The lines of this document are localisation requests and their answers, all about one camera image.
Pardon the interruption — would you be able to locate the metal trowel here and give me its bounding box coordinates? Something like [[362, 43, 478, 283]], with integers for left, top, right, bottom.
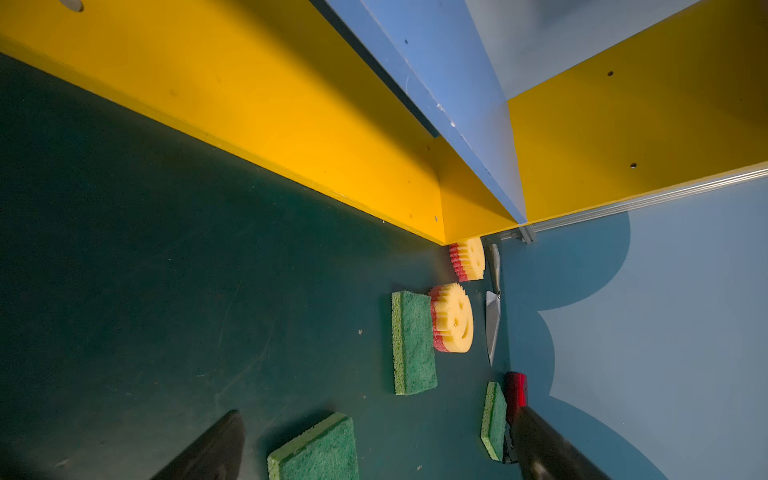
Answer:
[[485, 243, 501, 365]]

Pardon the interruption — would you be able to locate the green sponge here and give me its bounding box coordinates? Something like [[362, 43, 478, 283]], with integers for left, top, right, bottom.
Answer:
[[267, 412, 360, 479], [391, 290, 438, 396], [480, 382, 507, 462]]

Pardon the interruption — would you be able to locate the yellow smiley sponge centre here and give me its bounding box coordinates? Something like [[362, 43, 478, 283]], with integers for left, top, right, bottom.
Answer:
[[429, 283, 474, 353]]

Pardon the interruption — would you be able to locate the red bottle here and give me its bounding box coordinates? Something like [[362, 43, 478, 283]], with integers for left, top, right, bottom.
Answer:
[[504, 371, 528, 425]]

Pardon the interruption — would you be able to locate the yellow shelf with pink and blue boards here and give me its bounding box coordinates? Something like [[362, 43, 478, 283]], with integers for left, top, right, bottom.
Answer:
[[1, 1, 767, 244]]

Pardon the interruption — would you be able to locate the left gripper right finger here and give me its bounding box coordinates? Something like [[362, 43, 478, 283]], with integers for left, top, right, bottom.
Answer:
[[512, 406, 609, 480]]

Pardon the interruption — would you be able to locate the yellow smiley sponge near shelf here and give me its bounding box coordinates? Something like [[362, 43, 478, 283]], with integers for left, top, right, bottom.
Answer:
[[449, 237, 486, 282]]

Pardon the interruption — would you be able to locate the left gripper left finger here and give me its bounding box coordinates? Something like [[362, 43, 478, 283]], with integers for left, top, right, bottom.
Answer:
[[152, 410, 245, 480]]

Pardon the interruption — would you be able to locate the aluminium frame rail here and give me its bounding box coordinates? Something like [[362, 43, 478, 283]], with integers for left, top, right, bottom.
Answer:
[[500, 162, 767, 244]]

